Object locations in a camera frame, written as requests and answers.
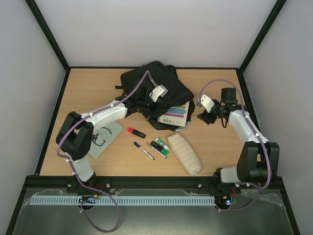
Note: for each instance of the children's reader book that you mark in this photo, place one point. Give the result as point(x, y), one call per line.
point(176, 116)

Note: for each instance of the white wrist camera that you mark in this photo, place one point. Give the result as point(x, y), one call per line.
point(206, 102)
point(158, 91)

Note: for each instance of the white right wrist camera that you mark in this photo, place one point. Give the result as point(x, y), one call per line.
point(206, 102)

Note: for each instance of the green capped thin pen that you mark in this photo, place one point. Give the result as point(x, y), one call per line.
point(156, 150)

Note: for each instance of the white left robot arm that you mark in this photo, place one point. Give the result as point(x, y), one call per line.
point(75, 136)

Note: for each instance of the grey booklet with G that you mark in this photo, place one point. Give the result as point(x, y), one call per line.
point(103, 137)

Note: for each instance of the black student bag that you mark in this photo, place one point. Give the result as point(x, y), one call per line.
point(153, 74)

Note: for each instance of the beige fabric pencil case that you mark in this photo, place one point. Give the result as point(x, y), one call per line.
point(185, 154)

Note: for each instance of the red highlighter marker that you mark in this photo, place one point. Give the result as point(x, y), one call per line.
point(136, 132)

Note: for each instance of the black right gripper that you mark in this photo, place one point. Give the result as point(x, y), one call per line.
point(209, 114)

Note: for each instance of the light blue cable duct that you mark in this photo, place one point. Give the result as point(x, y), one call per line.
point(124, 200)

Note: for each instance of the white green glue stick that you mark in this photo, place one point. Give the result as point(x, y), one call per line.
point(161, 143)

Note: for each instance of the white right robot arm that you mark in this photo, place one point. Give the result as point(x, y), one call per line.
point(259, 157)

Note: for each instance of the blue capped pen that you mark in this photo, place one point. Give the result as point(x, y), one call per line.
point(143, 150)

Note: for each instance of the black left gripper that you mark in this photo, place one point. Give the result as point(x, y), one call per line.
point(158, 106)

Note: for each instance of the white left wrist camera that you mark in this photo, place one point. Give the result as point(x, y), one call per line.
point(158, 91)

